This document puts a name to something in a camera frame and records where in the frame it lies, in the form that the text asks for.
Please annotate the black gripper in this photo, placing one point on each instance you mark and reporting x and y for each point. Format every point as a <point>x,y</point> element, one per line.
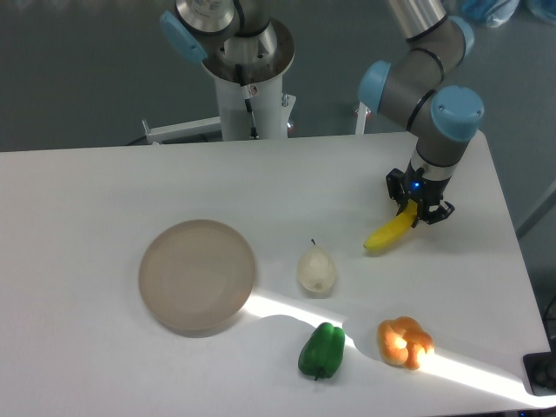
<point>424,185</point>

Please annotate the yellow banana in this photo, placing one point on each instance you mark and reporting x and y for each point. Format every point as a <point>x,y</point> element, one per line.
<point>392,231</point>

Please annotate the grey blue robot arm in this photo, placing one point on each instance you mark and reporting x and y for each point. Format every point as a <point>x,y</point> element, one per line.
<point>410,93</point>

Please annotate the pale white pear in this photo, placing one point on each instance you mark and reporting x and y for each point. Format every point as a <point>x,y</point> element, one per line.
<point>316,271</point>

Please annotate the orange braided bread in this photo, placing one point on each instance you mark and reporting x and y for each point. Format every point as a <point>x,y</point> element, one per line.
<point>404,343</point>

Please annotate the green bell pepper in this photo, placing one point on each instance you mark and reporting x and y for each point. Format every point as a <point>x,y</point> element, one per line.
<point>322,354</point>

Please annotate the blue plastic bag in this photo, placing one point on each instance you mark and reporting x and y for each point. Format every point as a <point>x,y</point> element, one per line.
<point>489,13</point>

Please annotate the black device at table corner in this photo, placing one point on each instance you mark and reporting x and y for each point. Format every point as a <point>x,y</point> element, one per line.
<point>540,372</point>

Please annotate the beige round plate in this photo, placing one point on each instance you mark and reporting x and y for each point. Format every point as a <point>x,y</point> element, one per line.
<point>196,276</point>

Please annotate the white right frame bracket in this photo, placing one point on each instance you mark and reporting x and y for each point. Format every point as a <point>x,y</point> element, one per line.
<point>362,113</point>

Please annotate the white frame bracket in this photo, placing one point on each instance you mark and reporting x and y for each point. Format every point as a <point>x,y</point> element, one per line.
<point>362,113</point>
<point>181,131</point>

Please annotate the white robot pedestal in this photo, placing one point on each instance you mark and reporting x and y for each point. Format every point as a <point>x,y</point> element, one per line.
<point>248,75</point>

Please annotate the white left frame bracket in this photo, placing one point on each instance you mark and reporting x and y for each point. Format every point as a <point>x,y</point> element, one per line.
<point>181,131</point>

